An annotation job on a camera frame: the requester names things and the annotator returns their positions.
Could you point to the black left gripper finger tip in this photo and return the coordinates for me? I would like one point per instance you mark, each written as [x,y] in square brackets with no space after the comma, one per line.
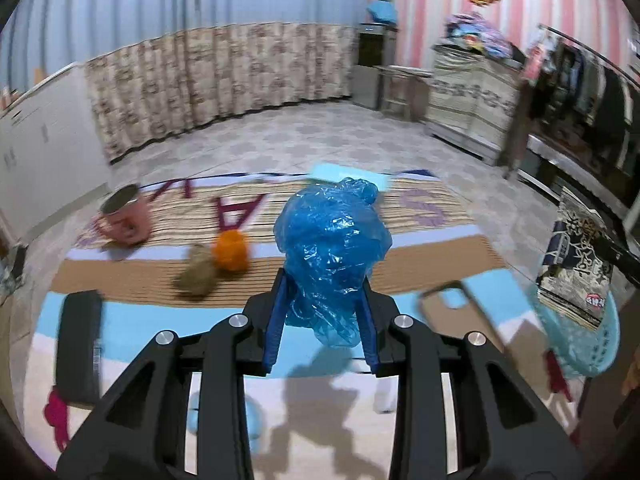
[624,260]

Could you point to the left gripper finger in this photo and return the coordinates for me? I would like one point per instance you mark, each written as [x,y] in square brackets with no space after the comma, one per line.
[463,411]
[138,429]

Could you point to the grey patterned snack packet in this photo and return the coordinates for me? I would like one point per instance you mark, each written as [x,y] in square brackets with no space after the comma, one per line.
[573,280]

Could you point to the blue plastic bag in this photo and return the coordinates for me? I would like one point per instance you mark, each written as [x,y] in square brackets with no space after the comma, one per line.
[331,237]

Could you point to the teal plastic trash basket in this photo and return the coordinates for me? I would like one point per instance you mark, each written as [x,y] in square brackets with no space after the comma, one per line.
[579,351]

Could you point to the brown phone case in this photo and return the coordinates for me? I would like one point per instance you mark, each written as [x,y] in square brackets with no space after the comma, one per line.
[452,310]

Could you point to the crumpled brown paper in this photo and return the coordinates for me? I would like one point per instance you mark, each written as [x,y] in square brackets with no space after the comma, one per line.
[200,277]

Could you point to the clothes rack with garments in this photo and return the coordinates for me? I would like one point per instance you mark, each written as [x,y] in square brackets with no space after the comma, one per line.
[579,100]

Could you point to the colourful cartoon blanket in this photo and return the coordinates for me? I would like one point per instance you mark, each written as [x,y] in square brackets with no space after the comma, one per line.
[320,414]

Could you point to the covered beige dresser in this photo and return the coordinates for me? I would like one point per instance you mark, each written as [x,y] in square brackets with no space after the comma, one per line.
[471,101]

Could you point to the orange peel piece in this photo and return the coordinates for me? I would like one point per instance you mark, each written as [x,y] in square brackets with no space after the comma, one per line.
[231,252]

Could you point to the pink metal mug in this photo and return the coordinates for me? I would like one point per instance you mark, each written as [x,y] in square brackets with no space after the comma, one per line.
[124,218]

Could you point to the pile of folded clothes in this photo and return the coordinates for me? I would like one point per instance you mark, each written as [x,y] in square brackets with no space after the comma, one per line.
[474,32]

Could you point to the small wooden stool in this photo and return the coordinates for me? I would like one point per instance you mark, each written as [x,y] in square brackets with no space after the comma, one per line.
[405,92]

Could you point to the teal cardboard box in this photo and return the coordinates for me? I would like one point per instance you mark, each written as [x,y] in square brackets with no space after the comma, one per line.
[333,173]

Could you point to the white cabinet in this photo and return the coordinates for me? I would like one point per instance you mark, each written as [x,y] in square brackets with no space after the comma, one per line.
[52,160]

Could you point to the dark water dispenser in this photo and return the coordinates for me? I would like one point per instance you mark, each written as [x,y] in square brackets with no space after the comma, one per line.
[376,48]

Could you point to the floral beige curtain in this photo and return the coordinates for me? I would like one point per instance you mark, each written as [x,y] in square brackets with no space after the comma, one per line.
[177,82]

